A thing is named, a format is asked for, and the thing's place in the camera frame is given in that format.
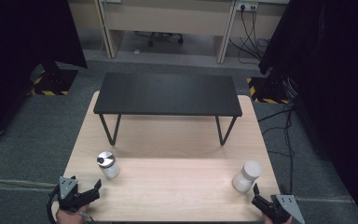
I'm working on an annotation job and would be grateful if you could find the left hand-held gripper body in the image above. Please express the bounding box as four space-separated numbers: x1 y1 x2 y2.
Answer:
57 175 91 213

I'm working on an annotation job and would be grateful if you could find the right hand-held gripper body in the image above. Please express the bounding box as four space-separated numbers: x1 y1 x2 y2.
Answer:
266 194 306 224

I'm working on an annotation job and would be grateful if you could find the white jar with white lid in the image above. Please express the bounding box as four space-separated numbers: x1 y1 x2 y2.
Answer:
231 160 263 193

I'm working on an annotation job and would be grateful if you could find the glass jar with silver lid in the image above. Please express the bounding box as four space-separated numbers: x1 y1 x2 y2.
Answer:
96 150 121 180

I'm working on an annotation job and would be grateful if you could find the black metal desktop rack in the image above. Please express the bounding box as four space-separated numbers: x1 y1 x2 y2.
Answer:
92 72 243 147

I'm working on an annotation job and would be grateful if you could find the person's right hand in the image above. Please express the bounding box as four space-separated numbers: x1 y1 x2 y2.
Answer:
261 214 294 224

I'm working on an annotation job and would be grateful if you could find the person's left hand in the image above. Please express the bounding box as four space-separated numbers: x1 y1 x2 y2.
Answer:
55 203 90 224

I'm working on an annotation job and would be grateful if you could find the black stand base striped tape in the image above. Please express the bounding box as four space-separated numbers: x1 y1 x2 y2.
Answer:
246 72 294 105
30 61 79 96

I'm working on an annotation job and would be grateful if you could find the black curtain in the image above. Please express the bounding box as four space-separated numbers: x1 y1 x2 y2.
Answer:
258 0 358 224
0 0 89 145

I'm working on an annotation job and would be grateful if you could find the black office chair base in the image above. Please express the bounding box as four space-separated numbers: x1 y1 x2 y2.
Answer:
134 31 185 49

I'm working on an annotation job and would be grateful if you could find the beige office desk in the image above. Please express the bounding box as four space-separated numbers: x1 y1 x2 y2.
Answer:
67 0 290 65

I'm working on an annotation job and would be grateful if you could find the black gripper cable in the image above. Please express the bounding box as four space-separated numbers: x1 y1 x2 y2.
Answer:
45 184 62 224

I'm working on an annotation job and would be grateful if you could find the black floor cable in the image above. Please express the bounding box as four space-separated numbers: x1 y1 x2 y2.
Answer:
256 105 296 194

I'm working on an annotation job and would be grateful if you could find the black power cable bundle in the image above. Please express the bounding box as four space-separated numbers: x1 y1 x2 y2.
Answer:
227 8 270 65

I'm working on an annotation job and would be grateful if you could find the white wall power socket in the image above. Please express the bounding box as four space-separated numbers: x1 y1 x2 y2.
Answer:
236 1 259 12

